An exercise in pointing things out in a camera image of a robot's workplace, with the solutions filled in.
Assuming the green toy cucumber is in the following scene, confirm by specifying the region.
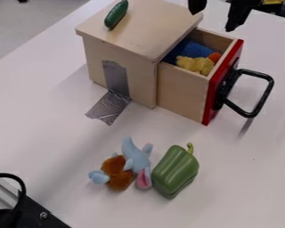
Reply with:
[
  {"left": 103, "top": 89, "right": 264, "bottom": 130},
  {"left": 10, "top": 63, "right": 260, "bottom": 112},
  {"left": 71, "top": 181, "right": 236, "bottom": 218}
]
[{"left": 102, "top": 0, "right": 131, "bottom": 30}]

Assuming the blue cloth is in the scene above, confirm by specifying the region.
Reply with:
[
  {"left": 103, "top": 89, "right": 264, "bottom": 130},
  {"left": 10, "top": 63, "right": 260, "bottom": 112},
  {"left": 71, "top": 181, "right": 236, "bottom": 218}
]
[{"left": 161, "top": 39, "right": 218, "bottom": 67}]

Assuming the blue plush animal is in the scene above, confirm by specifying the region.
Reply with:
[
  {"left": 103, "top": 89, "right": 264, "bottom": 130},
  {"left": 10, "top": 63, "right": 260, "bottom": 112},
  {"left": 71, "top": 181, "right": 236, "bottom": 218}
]
[{"left": 86, "top": 135, "right": 155, "bottom": 191}]

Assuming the grey tape strip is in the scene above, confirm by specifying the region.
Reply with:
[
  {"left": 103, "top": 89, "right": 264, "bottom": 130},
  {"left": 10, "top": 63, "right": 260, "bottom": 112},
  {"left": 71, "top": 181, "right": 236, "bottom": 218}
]
[{"left": 84, "top": 60, "right": 134, "bottom": 126}]

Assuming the yellow plush toy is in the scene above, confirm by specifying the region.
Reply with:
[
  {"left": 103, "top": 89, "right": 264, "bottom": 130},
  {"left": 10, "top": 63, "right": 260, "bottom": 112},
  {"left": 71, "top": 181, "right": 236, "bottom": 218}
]
[{"left": 175, "top": 52, "right": 224, "bottom": 77}]

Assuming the drawer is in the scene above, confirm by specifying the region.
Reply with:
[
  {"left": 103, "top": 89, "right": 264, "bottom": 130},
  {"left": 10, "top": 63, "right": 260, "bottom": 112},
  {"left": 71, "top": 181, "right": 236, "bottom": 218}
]
[{"left": 155, "top": 28, "right": 276, "bottom": 126}]

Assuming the green toy pepper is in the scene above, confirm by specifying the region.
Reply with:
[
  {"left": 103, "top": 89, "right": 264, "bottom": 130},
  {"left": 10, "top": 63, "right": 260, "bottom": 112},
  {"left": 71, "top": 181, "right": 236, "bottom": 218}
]
[{"left": 150, "top": 142, "right": 201, "bottom": 200}]

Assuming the cabinet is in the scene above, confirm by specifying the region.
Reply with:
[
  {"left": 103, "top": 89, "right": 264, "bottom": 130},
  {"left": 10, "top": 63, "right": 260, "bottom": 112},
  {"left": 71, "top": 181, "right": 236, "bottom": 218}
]
[{"left": 74, "top": 0, "right": 205, "bottom": 110}]

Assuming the black metal mount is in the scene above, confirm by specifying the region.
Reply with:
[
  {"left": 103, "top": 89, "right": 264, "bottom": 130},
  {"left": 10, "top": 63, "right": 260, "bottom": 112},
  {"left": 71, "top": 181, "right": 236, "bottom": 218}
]
[{"left": 0, "top": 172, "right": 73, "bottom": 228}]

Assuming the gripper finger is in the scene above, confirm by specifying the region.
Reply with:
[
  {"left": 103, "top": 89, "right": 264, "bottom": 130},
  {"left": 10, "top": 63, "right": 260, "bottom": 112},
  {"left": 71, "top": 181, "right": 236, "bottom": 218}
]
[
  {"left": 187, "top": 0, "right": 209, "bottom": 16},
  {"left": 223, "top": 0, "right": 262, "bottom": 33}
]

